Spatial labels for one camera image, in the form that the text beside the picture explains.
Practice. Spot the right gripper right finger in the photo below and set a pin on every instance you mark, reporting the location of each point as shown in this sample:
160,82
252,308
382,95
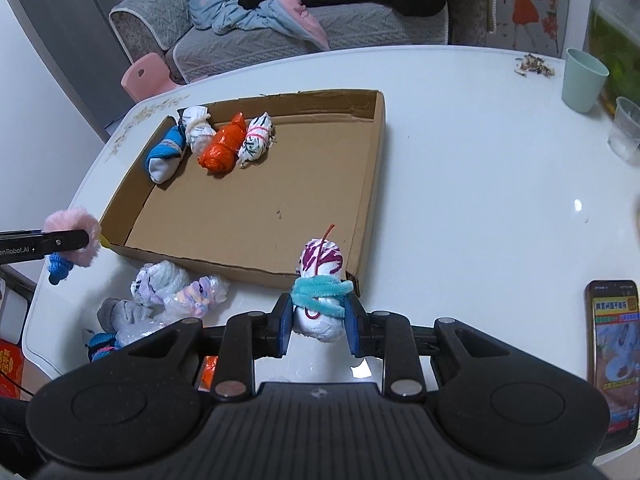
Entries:
389,337

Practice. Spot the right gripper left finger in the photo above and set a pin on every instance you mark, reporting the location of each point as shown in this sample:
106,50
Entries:
249,337

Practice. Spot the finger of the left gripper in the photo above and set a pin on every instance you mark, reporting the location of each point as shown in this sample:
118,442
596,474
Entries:
35,245

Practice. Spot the pink fluffy blue bundle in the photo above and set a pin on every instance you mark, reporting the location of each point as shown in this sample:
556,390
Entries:
61,263

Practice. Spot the round orange plastic bundle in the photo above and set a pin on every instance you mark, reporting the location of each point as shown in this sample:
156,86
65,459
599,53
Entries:
207,373

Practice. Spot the pastel striped plastic bundle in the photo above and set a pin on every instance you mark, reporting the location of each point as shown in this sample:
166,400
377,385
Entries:
196,299

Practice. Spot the white purple bundle teal tie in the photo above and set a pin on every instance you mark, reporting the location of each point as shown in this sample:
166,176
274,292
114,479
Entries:
319,292

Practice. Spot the grey sock blue band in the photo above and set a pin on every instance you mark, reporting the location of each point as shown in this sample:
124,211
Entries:
122,322

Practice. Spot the white lilac sock bundle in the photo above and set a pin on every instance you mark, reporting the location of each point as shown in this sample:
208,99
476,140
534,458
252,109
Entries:
155,282

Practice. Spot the red paper bag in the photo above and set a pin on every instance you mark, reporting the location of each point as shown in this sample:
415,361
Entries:
12,366

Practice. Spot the flat cardboard box tray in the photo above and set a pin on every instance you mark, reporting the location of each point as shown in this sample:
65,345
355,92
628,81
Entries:
319,179

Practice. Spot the blue white sock roll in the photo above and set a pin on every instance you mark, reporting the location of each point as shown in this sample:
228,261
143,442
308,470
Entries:
163,160

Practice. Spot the long orange plastic bundle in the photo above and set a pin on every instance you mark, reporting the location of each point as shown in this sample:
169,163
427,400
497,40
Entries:
221,153

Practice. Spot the white green bundle pink tie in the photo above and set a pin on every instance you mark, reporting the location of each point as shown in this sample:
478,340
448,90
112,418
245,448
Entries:
258,139

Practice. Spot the pink plastic stool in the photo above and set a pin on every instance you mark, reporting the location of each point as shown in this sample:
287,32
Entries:
148,76

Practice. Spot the white bundle beige tie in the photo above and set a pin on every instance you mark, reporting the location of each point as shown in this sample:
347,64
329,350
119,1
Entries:
197,129

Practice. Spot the smartphone with lit screen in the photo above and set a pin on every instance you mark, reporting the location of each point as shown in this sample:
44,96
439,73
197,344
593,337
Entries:
613,327

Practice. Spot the grey quilted sofa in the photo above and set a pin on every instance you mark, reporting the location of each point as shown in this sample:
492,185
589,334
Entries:
200,38

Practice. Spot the clear plastic cup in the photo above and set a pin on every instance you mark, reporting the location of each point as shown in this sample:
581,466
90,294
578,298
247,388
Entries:
624,136

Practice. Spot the pile of seed shells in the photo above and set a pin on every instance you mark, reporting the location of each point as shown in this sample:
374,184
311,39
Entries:
533,64

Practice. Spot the mint green cup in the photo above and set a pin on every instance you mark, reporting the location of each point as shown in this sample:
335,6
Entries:
583,80

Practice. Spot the girl poster panel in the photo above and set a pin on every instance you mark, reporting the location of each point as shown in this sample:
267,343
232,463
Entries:
537,26

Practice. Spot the glass fish tank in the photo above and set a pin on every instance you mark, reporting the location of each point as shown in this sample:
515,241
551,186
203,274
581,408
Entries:
613,38

